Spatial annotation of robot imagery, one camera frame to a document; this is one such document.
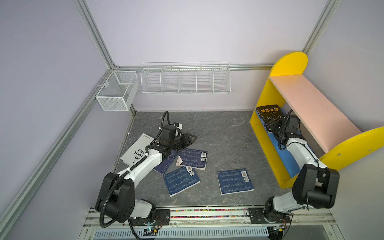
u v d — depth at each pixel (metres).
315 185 0.44
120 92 1.03
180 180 0.85
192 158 0.93
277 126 0.79
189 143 0.74
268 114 0.96
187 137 0.75
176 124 0.80
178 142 0.73
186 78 0.98
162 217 0.74
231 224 0.73
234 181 0.85
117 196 0.42
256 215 0.74
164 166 0.91
